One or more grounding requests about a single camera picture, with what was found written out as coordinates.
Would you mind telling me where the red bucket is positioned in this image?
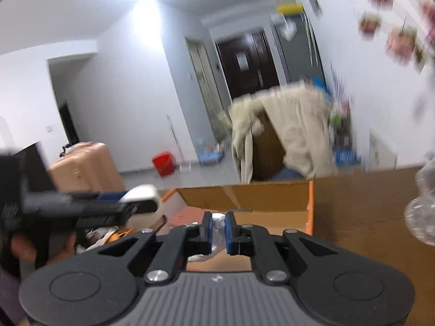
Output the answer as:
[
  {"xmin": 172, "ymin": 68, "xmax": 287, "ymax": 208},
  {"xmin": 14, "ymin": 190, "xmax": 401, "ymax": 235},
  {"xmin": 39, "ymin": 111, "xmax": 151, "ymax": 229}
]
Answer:
[{"xmin": 152, "ymin": 151, "xmax": 176, "ymax": 177}]

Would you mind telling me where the orange cloth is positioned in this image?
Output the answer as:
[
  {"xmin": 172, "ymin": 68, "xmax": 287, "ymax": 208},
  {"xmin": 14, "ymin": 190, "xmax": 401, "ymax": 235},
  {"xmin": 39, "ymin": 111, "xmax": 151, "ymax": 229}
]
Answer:
[{"xmin": 109, "ymin": 228, "xmax": 137, "ymax": 243}]

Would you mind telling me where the red cardboard box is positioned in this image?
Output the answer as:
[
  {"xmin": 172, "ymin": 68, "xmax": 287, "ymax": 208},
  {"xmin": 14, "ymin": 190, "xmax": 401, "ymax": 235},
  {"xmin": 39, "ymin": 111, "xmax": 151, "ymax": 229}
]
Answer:
[{"xmin": 154, "ymin": 179, "xmax": 315, "ymax": 273}]

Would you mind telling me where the yellow box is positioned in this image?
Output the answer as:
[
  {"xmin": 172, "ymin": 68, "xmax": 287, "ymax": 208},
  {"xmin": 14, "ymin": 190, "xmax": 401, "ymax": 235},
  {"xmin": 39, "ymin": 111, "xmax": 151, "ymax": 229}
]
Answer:
[{"xmin": 275, "ymin": 2, "xmax": 304, "ymax": 15}]

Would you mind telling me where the white wall panel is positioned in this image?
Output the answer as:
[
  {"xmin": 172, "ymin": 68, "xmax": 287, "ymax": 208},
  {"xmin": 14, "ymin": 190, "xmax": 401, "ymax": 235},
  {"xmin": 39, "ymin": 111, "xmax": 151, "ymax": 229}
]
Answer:
[{"xmin": 368, "ymin": 128, "xmax": 399, "ymax": 171}]

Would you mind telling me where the blue basket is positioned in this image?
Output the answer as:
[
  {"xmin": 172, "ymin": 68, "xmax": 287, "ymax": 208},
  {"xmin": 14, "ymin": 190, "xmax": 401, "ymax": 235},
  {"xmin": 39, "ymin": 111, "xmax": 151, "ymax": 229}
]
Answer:
[{"xmin": 198, "ymin": 143, "xmax": 225, "ymax": 166}]

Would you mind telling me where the clear plastic bottle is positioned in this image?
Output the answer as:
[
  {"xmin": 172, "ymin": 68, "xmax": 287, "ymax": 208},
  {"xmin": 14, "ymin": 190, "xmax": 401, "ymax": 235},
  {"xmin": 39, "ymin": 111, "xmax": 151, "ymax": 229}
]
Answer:
[{"xmin": 404, "ymin": 156, "xmax": 435, "ymax": 246}]

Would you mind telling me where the dark entrance door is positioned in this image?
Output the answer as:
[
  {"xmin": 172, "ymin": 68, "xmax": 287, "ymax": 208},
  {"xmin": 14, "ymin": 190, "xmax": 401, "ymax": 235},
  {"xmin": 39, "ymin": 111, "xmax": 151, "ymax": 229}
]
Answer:
[{"xmin": 215, "ymin": 29, "xmax": 283, "ymax": 102}]

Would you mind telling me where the white cloth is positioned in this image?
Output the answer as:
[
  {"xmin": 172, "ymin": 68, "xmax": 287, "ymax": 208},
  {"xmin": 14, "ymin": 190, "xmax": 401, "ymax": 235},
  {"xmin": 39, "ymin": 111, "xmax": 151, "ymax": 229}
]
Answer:
[{"xmin": 76, "ymin": 227, "xmax": 118, "ymax": 253}]

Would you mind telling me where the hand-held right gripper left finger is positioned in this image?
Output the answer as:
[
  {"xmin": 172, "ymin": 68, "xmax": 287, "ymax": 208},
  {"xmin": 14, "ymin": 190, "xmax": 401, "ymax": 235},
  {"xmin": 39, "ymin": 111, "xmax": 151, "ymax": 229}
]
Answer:
[{"xmin": 98, "ymin": 211, "xmax": 213, "ymax": 284}]

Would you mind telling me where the white round sponge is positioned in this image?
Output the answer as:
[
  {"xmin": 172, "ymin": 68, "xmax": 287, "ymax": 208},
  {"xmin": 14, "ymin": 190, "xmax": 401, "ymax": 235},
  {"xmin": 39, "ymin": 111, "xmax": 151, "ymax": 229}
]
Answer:
[{"xmin": 120, "ymin": 184, "xmax": 160, "ymax": 215}]

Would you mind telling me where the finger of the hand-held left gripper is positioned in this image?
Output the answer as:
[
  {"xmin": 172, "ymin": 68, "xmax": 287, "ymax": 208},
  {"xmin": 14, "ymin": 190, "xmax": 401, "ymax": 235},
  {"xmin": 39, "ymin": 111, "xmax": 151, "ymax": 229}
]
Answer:
[
  {"xmin": 58, "ymin": 191, "xmax": 129, "ymax": 208},
  {"xmin": 76, "ymin": 201, "xmax": 160, "ymax": 229}
]

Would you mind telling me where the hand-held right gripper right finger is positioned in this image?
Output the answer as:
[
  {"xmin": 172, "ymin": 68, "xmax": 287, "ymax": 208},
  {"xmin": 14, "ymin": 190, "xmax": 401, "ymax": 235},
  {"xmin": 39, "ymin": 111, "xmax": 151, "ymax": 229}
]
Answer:
[{"xmin": 225, "ymin": 211, "xmax": 339, "ymax": 285}]

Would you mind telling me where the person's left hand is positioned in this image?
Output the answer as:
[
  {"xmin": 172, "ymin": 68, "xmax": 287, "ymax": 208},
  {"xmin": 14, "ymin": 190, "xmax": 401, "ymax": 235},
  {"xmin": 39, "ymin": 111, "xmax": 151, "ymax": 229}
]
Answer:
[{"xmin": 10, "ymin": 230, "xmax": 77, "ymax": 269}]

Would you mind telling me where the beige coat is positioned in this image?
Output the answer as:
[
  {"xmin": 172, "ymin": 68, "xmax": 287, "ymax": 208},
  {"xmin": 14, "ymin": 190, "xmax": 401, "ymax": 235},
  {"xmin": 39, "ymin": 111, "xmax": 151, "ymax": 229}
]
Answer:
[{"xmin": 228, "ymin": 82, "xmax": 338, "ymax": 183}]

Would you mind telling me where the pink brown rectangular sponge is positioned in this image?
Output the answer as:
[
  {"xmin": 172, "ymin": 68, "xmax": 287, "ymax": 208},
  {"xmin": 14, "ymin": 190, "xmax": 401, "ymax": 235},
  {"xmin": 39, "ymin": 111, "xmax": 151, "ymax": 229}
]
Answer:
[{"xmin": 166, "ymin": 206, "xmax": 205, "ymax": 228}]

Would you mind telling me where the clear plastic item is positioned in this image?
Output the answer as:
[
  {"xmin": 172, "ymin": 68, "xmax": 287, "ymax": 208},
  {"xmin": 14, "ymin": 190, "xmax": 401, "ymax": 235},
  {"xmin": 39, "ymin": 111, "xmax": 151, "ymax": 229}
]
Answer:
[{"xmin": 211, "ymin": 212, "xmax": 228, "ymax": 256}]

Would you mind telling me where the wooden chair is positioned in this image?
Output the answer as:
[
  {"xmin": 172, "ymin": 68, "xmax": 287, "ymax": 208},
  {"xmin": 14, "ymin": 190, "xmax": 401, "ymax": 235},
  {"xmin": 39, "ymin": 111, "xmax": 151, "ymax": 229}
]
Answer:
[{"xmin": 250, "ymin": 111, "xmax": 290, "ymax": 181}]

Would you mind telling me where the beige door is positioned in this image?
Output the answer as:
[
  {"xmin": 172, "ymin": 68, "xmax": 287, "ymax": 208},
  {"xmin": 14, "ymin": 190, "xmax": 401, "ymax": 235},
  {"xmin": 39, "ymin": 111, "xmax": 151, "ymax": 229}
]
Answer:
[{"xmin": 185, "ymin": 37, "xmax": 225, "ymax": 144}]

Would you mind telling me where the pink suitcase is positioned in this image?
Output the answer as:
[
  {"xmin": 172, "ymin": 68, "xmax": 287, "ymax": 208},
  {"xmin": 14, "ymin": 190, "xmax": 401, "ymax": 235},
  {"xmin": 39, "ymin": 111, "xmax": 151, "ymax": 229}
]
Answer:
[{"xmin": 48, "ymin": 142, "xmax": 126, "ymax": 195}]

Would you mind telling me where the grey refrigerator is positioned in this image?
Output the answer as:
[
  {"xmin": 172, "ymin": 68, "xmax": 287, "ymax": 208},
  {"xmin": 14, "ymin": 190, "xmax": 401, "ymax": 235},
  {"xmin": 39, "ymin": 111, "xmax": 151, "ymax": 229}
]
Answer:
[{"xmin": 271, "ymin": 7, "xmax": 327, "ymax": 89}]

